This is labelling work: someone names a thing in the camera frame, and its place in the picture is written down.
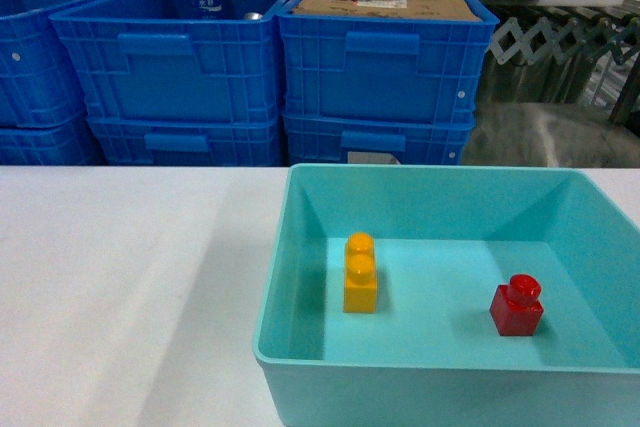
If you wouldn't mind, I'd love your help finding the red one-stud toy block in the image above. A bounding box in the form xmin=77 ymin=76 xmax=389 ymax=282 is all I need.
xmin=489 ymin=273 xmax=544 ymax=337

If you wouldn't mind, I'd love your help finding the yellow two-stud toy block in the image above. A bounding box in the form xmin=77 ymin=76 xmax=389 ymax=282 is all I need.
xmin=343 ymin=232 xmax=378 ymax=314

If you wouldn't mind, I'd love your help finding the bottom right blue crate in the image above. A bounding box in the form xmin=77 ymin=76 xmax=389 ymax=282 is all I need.
xmin=283 ymin=114 xmax=475 ymax=165

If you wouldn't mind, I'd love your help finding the blue crate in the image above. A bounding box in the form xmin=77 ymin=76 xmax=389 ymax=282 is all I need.
xmin=278 ymin=0 xmax=498 ymax=124
xmin=283 ymin=114 xmax=475 ymax=165
xmin=1 ymin=0 xmax=93 ymax=128
xmin=1 ymin=114 xmax=106 ymax=166
xmin=50 ymin=0 xmax=284 ymax=123
xmin=87 ymin=117 xmax=283 ymax=167

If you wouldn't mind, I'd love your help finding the teal plastic bin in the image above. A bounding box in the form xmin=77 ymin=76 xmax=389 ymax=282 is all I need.
xmin=254 ymin=164 xmax=639 ymax=426

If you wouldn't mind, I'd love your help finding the top right blue crate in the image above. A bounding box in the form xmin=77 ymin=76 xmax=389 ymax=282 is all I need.
xmin=278 ymin=0 xmax=498 ymax=124

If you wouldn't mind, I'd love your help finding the bottom middle blue crate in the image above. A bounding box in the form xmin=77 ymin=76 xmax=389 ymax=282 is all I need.
xmin=87 ymin=117 xmax=283 ymax=167

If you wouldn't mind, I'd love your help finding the brown cardboard sheet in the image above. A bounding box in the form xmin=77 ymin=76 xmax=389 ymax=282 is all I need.
xmin=292 ymin=0 xmax=480 ymax=21

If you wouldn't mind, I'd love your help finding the top middle blue crate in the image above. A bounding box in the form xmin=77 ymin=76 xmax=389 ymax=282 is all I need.
xmin=50 ymin=0 xmax=284 ymax=123

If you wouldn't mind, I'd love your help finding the bottom left blue crate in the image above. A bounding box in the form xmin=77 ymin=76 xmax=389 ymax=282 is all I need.
xmin=1 ymin=114 xmax=106 ymax=166

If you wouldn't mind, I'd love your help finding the top left blue crate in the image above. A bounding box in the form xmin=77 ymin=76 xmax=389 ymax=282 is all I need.
xmin=1 ymin=0 xmax=93 ymax=128

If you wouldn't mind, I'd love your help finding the grey scissor conveyor frame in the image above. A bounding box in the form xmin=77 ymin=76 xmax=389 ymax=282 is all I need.
xmin=488 ymin=14 xmax=639 ymax=66

